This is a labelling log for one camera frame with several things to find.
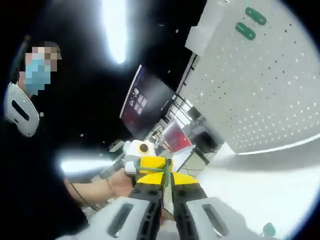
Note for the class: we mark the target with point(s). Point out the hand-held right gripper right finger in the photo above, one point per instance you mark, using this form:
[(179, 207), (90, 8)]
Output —
[(187, 207)]

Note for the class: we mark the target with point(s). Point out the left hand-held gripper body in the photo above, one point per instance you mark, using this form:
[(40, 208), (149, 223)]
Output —
[(138, 150)]

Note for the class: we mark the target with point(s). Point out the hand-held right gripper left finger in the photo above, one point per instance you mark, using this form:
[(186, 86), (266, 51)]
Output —
[(147, 207)]

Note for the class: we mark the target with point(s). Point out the white perforated mounting plate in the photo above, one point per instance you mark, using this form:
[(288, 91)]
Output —
[(262, 87)]

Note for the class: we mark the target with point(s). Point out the person's left hand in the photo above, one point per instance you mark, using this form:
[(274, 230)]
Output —
[(122, 183)]

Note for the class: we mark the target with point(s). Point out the laptop with red screen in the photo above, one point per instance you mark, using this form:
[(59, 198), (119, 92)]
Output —
[(177, 137)]

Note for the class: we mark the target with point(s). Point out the black computer case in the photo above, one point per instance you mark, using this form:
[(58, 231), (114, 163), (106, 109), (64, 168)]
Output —
[(206, 142)]

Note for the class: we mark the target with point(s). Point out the person's black clothing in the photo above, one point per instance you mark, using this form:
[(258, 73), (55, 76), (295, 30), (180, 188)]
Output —
[(37, 175)]

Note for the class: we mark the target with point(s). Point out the ceiling light strip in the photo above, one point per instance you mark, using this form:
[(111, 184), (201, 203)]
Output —
[(116, 32)]

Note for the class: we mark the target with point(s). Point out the grey worn device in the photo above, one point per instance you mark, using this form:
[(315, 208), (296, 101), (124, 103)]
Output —
[(22, 112)]

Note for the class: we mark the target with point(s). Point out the large dark wall screen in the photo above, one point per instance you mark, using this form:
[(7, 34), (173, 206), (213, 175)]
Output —
[(147, 100)]

